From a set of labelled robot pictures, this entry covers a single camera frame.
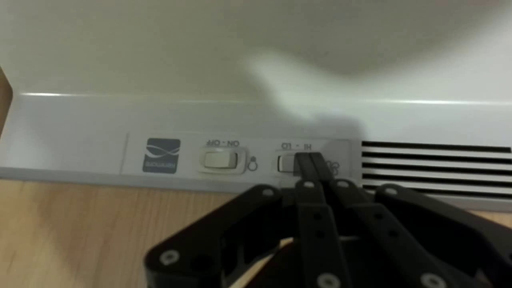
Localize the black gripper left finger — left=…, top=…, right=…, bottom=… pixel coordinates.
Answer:
left=143, top=152, right=346, bottom=288

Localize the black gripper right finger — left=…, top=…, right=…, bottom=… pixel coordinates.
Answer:
left=309, top=152, right=512, bottom=288

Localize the rocker switch with fan icon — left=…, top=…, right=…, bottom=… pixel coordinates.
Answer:
left=274, top=150, right=325, bottom=174

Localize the white range hood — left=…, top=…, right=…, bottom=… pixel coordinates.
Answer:
left=0, top=0, right=512, bottom=213

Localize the light wood cabinet door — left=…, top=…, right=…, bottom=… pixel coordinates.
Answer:
left=0, top=66, right=15, bottom=141
left=0, top=178, right=512, bottom=288

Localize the rocker switch with bulb icon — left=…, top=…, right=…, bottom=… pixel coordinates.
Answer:
left=197, top=149, right=244, bottom=174

